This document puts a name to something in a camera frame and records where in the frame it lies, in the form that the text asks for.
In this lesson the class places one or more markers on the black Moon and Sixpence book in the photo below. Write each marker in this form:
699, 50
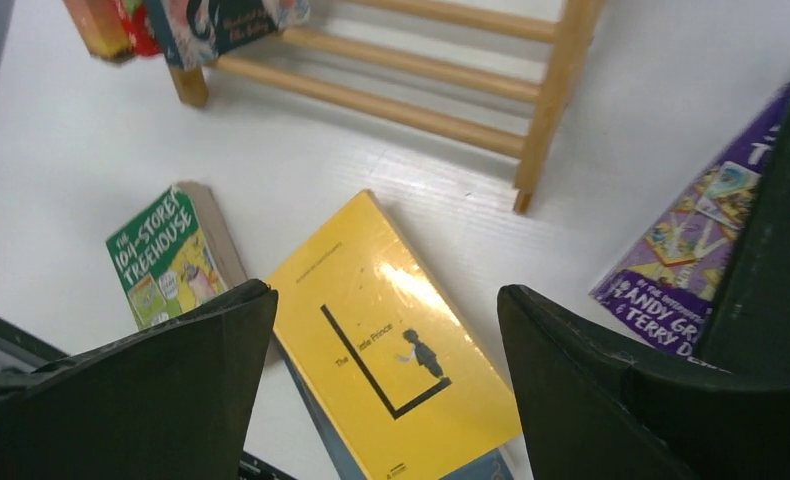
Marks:
749, 329

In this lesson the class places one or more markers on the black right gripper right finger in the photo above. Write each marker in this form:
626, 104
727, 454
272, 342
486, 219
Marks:
595, 404

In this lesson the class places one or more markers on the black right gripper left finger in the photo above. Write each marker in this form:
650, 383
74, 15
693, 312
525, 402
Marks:
136, 397

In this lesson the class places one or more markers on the yellow Little Prince book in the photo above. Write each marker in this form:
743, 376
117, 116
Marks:
385, 353

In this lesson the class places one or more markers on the purple Treehouse book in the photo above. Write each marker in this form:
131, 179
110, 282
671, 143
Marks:
662, 289

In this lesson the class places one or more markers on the blue Jane Eyre book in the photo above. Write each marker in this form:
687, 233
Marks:
100, 27

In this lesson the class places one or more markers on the green 104-Storey Treehouse book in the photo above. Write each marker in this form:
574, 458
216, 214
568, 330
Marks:
175, 255

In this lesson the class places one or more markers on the Little Women book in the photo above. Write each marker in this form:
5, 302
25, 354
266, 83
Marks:
192, 33

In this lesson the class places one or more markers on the red 13-Storey Treehouse book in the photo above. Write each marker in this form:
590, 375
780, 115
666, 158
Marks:
134, 18

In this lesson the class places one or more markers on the dark blue bottom book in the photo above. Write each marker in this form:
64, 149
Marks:
496, 464

